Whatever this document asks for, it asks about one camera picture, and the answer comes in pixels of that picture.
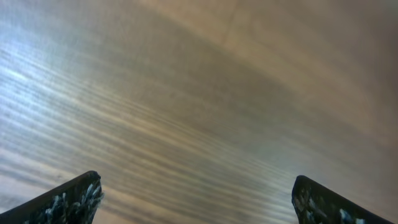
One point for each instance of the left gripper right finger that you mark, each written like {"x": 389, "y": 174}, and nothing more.
{"x": 314, "y": 204}

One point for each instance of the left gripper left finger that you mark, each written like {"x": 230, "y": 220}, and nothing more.
{"x": 74, "y": 202}

